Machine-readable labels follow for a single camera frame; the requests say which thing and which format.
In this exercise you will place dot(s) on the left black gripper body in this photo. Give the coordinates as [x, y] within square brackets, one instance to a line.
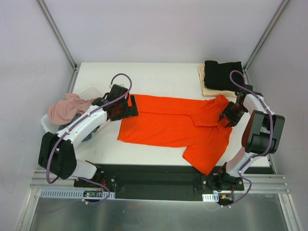
[131, 106]

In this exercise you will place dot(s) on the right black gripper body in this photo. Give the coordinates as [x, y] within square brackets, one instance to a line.
[229, 114]

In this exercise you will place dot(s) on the orange t shirt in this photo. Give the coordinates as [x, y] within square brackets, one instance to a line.
[177, 122]

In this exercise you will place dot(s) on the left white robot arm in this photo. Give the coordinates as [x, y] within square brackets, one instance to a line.
[57, 150]

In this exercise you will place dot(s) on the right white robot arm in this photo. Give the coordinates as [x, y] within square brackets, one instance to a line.
[261, 136]

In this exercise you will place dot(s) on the white plastic basket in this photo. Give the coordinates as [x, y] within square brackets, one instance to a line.
[87, 93]

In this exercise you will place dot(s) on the folded beige t shirt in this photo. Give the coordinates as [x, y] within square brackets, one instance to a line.
[209, 92]

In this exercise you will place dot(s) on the blue grey t shirt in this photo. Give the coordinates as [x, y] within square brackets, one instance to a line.
[82, 130]

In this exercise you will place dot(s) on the folded black t shirt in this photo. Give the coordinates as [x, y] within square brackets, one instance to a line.
[217, 75]

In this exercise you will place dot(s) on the pink t shirt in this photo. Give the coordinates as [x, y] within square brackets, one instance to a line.
[64, 111]

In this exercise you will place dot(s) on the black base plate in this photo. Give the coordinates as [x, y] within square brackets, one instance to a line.
[173, 183]

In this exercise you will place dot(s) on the right white cable duct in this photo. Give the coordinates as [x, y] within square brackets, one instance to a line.
[210, 197]

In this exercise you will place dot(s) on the white cable duct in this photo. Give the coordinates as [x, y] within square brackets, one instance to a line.
[76, 194]
[210, 197]

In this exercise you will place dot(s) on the left aluminium frame post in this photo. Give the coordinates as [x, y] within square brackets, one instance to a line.
[55, 30]

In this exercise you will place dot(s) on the aluminium frame post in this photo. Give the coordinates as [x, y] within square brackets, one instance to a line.
[55, 30]
[269, 28]

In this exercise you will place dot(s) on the left white cable duct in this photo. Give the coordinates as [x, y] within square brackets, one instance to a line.
[76, 194]

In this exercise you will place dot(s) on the right aluminium frame post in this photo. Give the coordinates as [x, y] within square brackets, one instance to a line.
[269, 28]

